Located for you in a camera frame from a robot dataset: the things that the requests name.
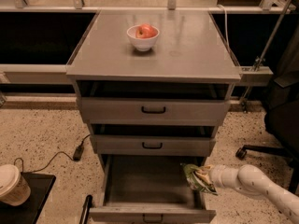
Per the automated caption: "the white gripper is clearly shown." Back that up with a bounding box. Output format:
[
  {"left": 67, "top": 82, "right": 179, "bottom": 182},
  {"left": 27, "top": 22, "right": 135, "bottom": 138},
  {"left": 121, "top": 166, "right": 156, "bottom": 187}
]
[{"left": 195, "top": 165, "right": 235, "bottom": 189}]

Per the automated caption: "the green jalapeno chip bag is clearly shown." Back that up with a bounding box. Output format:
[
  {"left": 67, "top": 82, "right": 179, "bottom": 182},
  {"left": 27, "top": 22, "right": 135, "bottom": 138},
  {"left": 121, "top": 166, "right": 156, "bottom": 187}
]
[{"left": 181, "top": 163, "right": 218, "bottom": 195}]

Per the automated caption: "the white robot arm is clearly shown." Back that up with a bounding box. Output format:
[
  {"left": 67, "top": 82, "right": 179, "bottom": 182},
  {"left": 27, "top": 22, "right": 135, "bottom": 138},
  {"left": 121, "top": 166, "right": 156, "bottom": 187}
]
[{"left": 192, "top": 164, "right": 299, "bottom": 224}]

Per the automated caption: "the bottom grey drawer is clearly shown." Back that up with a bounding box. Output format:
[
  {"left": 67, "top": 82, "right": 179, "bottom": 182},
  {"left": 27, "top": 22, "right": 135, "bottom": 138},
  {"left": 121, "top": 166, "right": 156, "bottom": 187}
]
[{"left": 90, "top": 155, "right": 216, "bottom": 224}]

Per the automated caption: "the grey drawer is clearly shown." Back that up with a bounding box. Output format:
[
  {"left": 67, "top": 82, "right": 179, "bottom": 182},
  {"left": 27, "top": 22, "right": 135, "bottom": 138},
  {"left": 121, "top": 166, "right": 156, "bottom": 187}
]
[
  {"left": 92, "top": 124, "right": 215, "bottom": 157},
  {"left": 77, "top": 80, "right": 230, "bottom": 126},
  {"left": 90, "top": 155, "right": 216, "bottom": 224}
]

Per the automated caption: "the grey drawer cabinet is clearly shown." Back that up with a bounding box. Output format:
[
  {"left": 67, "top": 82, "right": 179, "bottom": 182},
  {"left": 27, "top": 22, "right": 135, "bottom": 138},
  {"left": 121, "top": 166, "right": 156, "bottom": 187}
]
[{"left": 65, "top": 8, "right": 243, "bottom": 161}]

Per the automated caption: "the middle grey drawer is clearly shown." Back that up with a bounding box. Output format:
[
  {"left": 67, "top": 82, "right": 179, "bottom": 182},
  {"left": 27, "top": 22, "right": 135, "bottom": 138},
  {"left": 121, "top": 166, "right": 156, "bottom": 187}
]
[{"left": 92, "top": 124, "right": 215, "bottom": 157}]

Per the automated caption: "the top grey drawer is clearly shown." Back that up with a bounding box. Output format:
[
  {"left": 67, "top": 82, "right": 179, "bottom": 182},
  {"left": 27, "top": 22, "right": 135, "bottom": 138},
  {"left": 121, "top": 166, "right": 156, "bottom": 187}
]
[{"left": 77, "top": 80, "right": 230, "bottom": 126}]

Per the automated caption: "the black office chair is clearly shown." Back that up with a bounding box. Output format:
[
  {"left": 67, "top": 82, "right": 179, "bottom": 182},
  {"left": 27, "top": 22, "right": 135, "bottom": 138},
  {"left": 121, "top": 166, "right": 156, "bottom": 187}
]
[{"left": 235, "top": 27, "right": 299, "bottom": 194}]

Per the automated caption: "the metal diagonal support rod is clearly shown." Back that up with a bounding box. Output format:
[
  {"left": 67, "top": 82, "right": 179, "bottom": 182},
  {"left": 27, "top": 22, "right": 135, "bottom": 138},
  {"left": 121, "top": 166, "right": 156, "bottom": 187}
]
[{"left": 239, "top": 0, "right": 298, "bottom": 110}]

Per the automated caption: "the white ceramic bowl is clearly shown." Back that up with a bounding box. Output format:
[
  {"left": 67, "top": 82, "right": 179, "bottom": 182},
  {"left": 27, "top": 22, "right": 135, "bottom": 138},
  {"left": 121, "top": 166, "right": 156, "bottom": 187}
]
[{"left": 127, "top": 24, "right": 160, "bottom": 51}]

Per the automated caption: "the red apple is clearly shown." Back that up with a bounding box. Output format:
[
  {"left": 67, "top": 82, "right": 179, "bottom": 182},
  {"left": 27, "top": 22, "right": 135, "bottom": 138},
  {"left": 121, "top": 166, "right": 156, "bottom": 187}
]
[{"left": 135, "top": 23, "right": 157, "bottom": 38}]

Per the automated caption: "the small black side table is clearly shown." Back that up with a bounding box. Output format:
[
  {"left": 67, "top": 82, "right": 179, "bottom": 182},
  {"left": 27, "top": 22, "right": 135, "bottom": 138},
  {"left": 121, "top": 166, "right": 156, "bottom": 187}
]
[{"left": 0, "top": 173, "right": 56, "bottom": 224}]

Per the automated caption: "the paper coffee cup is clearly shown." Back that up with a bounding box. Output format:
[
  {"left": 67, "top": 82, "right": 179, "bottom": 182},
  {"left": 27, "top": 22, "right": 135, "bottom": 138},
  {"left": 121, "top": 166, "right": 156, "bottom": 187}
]
[{"left": 0, "top": 164, "right": 31, "bottom": 206}]

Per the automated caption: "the black handle bar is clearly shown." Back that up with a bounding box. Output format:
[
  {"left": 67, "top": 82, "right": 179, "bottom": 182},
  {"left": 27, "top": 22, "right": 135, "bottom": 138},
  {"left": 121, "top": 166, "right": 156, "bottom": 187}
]
[{"left": 79, "top": 194, "right": 93, "bottom": 224}]

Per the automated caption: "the black power adapter with cable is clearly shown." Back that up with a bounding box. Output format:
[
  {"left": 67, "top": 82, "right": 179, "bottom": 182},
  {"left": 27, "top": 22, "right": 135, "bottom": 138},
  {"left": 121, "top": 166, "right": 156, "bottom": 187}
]
[{"left": 13, "top": 133, "right": 92, "bottom": 174}]

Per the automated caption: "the white cable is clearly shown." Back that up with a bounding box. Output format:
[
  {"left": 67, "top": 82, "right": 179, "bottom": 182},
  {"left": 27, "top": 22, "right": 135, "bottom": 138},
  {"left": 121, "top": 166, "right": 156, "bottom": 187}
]
[{"left": 216, "top": 4, "right": 233, "bottom": 54}]

